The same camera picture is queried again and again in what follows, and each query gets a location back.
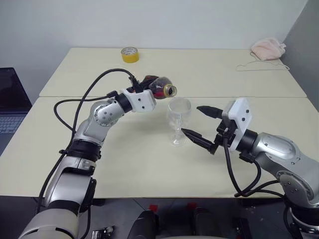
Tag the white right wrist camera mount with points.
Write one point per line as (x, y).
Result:
(240, 112)

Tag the pink cloth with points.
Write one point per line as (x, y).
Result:
(268, 48)

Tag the yellow tape roll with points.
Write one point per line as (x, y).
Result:
(130, 57)

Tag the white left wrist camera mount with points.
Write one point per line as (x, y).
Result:
(142, 100)

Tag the dark laptop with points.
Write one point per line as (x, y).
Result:
(12, 89)

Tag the clear bottle with dark drink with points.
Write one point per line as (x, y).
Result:
(162, 87)

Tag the dark rounded shape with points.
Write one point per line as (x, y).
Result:
(147, 224)

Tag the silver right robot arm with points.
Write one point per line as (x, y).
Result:
(281, 149)

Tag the clear wine glass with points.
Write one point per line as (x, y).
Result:
(177, 117)

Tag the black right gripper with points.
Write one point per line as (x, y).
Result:
(225, 134)

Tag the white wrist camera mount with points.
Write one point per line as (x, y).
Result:
(240, 112)
(142, 100)

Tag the small black device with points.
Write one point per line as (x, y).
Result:
(103, 233)

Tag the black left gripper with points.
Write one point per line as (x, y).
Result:
(133, 87)

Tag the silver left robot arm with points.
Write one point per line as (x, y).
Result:
(102, 117)

